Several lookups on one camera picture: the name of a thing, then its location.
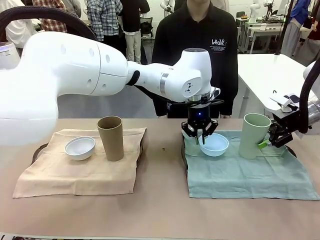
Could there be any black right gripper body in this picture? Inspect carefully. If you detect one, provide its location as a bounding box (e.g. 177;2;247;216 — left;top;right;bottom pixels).
268;109;301;149

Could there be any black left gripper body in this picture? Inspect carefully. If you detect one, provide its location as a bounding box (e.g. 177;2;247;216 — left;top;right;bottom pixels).
180;100;220;139

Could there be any pale green tall cup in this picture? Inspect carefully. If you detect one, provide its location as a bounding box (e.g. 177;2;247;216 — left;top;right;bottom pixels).
238;112;272;160

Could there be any light blue bowl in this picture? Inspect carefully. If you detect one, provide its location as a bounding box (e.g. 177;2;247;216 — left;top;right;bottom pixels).
198;132;230;158

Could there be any teal cloth mat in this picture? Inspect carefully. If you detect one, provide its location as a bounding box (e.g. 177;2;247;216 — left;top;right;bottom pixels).
183;129;320;201

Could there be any brown tall cup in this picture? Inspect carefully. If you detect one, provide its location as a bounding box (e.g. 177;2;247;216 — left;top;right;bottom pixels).
96;116;125;162

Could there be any white bowl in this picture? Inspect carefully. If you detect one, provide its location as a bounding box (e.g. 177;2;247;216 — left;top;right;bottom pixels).
64;135;97;161

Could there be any beige cloth mat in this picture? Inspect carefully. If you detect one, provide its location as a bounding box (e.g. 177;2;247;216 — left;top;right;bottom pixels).
12;127;148;199

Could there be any dark brown tray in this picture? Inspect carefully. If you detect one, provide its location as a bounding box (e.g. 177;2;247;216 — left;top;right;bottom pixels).
31;128;145;166
180;129;298;181

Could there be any large white table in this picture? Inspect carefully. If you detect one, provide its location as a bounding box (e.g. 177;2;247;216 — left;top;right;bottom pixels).
236;53;309;119

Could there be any person in black shirt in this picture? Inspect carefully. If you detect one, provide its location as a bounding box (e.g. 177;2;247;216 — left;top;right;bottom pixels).
150;0;239;120

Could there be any person in black top white trousers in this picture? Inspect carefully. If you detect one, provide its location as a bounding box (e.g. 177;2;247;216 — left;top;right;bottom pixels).
119;0;151;65

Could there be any person in blue jacket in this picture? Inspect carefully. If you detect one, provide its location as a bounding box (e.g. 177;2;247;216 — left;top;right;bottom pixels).
280;0;312;58

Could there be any person in blue plaid shirt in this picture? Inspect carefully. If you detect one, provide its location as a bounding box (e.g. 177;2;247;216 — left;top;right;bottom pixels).
87;0;124;43

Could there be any person in red plaid shirt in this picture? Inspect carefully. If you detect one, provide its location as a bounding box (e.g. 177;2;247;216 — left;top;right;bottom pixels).
33;0;69;34

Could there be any person in white shirt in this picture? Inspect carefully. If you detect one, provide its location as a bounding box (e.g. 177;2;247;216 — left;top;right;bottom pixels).
4;19;38;50

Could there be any white air purifier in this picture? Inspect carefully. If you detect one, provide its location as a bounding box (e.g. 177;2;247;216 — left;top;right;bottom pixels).
0;41;21;71

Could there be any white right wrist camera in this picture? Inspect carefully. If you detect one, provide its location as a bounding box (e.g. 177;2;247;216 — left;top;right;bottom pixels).
269;91;300;113

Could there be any black braided left arm cable sleeve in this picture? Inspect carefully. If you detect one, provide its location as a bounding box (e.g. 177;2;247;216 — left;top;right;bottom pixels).
0;6;100;43

